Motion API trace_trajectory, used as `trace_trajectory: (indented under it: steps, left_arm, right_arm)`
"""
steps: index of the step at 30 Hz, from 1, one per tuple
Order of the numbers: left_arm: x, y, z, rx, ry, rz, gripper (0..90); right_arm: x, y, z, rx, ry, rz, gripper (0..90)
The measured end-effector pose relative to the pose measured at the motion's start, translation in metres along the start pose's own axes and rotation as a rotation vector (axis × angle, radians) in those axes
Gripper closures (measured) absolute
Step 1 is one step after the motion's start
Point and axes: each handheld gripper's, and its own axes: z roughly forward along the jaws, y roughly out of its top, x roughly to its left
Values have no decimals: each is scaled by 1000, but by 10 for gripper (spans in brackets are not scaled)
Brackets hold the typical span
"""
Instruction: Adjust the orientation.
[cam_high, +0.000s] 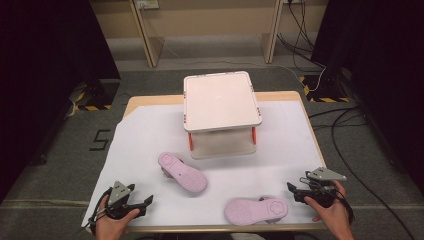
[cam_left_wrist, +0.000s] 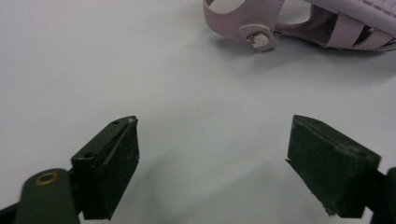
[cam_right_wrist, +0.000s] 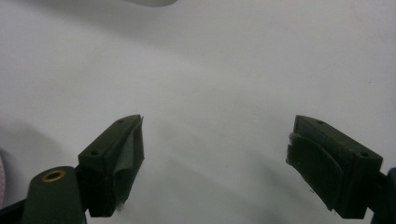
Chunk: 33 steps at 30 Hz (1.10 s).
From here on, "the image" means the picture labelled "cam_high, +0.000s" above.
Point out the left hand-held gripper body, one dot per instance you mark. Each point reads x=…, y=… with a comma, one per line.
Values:
x=118, y=195

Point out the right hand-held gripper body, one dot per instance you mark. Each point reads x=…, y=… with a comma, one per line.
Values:
x=321, y=193

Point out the pink slipper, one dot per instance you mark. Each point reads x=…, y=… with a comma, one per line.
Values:
x=253, y=210
x=185, y=173

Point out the white two-tier shoe rack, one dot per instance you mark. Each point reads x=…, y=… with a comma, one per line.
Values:
x=220, y=100

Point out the person's right hand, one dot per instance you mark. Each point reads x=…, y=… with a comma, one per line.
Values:
x=336, y=215

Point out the person's left hand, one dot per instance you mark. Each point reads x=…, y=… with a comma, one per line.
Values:
x=110, y=225

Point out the white table cloth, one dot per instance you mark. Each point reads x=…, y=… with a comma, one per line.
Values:
x=150, y=133

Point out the black stand base striped tape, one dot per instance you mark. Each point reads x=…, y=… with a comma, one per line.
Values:
x=100, y=96
x=320, y=90

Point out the black curtain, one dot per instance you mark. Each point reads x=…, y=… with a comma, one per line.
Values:
x=40, y=83
x=390, y=83

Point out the beige wooden desk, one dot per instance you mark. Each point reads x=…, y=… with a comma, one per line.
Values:
x=151, y=46

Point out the white wall socket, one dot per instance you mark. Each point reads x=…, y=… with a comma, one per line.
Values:
x=147, y=4

